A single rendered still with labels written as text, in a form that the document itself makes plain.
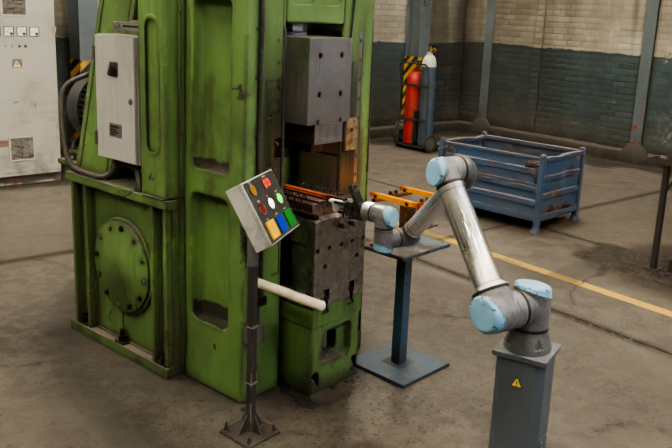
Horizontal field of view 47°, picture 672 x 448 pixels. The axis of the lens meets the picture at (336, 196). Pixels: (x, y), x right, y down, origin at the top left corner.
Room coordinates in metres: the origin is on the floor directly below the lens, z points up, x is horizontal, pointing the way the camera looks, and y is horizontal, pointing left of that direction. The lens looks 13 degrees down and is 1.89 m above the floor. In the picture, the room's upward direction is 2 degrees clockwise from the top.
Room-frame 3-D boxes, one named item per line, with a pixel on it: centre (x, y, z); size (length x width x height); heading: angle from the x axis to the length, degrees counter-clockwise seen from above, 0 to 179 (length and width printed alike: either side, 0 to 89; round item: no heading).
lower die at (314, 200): (3.81, 0.21, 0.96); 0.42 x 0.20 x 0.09; 49
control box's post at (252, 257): (3.20, 0.35, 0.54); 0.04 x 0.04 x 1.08; 49
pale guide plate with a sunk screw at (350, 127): (4.00, -0.06, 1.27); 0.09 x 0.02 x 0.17; 139
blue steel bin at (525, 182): (7.42, -1.67, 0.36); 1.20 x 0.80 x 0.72; 45
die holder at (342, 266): (3.86, 0.18, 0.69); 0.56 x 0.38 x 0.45; 49
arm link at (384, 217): (3.47, -0.22, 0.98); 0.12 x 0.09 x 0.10; 49
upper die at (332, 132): (3.81, 0.21, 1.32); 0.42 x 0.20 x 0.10; 49
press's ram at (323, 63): (3.84, 0.18, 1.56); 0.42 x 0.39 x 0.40; 49
